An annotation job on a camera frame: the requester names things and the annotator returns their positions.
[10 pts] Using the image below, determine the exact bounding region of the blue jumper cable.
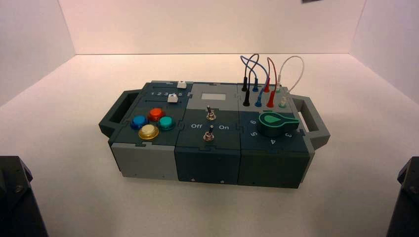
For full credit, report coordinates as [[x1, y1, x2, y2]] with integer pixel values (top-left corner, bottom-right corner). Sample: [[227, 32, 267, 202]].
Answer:
[[240, 55, 270, 108]]

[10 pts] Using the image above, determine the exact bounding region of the grey display screen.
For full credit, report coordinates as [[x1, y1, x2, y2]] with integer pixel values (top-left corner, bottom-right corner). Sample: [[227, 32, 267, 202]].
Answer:
[[201, 93, 226, 101]]

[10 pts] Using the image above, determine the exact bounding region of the blue round push button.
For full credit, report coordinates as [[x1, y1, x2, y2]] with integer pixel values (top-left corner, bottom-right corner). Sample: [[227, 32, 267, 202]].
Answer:
[[130, 115, 149, 130]]

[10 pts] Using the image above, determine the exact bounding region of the yellow round push button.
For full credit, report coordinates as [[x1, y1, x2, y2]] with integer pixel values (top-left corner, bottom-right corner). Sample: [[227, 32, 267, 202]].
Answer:
[[138, 124, 160, 141]]

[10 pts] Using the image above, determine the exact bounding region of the black jumper cable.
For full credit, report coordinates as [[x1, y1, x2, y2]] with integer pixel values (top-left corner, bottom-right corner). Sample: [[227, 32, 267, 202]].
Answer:
[[241, 54, 260, 108]]

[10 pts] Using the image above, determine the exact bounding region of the green rotary knob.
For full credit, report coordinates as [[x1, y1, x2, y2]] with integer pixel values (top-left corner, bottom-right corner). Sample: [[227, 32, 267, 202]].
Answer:
[[258, 112, 300, 137]]

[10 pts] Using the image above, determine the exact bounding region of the teal round push button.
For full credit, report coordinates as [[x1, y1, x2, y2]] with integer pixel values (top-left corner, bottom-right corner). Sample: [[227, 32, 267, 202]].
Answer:
[[157, 116, 176, 131]]

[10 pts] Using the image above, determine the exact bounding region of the red round push button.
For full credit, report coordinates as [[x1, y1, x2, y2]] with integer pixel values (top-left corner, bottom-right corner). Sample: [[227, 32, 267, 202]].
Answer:
[[147, 108, 166, 122]]

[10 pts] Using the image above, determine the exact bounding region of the dark teal grey task box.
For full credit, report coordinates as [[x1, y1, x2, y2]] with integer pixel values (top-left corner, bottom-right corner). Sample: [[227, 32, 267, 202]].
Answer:
[[98, 80, 331, 190]]

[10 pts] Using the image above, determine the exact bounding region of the white jumper cable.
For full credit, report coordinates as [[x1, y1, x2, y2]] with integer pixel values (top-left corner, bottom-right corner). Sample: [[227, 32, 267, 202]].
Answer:
[[275, 55, 305, 108]]

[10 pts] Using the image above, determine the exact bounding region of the red jumper cable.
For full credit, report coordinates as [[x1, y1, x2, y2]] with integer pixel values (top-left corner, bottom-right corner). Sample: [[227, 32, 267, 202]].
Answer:
[[263, 57, 278, 109]]

